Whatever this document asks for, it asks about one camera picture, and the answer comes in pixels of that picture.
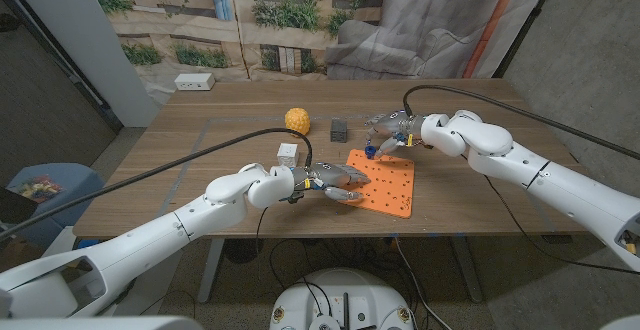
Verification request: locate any white cube block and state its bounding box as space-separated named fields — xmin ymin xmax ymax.
xmin=276 ymin=142 xmax=300 ymax=168

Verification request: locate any black round floor disc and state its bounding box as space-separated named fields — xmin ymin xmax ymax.
xmin=223 ymin=238 xmax=265 ymax=264

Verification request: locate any dark grey cube block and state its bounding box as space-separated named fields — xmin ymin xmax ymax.
xmin=329 ymin=118 xmax=349 ymax=144

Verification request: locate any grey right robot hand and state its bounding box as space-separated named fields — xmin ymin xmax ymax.
xmin=363 ymin=110 xmax=431 ymax=160

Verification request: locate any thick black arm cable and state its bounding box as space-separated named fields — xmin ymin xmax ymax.
xmin=402 ymin=84 xmax=640 ymax=161
xmin=0 ymin=127 xmax=314 ymax=241

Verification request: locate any printed fabric backdrop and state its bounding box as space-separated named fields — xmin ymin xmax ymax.
xmin=82 ymin=0 xmax=557 ymax=105

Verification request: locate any white floor cable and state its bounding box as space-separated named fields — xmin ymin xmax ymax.
xmin=393 ymin=237 xmax=444 ymax=330

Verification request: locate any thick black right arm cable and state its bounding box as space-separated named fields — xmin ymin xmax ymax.
xmin=402 ymin=84 xmax=640 ymax=161

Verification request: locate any white robot chest cover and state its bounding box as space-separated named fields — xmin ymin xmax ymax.
xmin=0 ymin=314 xmax=204 ymax=330

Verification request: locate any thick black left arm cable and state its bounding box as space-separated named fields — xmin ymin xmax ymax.
xmin=0 ymin=127 xmax=314 ymax=241

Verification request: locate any yellow bumpy ball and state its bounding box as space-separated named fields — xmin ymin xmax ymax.
xmin=284 ymin=107 xmax=311 ymax=137

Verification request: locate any white table leg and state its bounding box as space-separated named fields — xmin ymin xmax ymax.
xmin=197 ymin=238 xmax=226 ymax=304
xmin=452 ymin=234 xmax=484 ymax=304

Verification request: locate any thin black right wrist wire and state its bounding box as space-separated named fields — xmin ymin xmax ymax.
xmin=483 ymin=173 xmax=640 ymax=276

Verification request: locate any blue-grey upholstered stool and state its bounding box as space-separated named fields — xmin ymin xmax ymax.
xmin=7 ymin=163 xmax=106 ymax=249

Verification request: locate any black flat device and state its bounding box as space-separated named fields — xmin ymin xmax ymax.
xmin=0 ymin=186 xmax=39 ymax=225

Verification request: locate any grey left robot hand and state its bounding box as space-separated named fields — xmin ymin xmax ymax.
xmin=292 ymin=161 xmax=372 ymax=205

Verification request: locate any white robot torso base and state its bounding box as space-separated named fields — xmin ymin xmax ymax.
xmin=269 ymin=268 xmax=415 ymax=330

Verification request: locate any bag of colourful toys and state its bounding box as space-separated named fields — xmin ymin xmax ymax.
xmin=15 ymin=174 xmax=64 ymax=205

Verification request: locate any orange peg board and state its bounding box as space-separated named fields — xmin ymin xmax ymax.
xmin=344 ymin=148 xmax=415 ymax=220

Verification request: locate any white power strip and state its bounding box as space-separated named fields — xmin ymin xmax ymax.
xmin=173 ymin=72 xmax=216 ymax=92

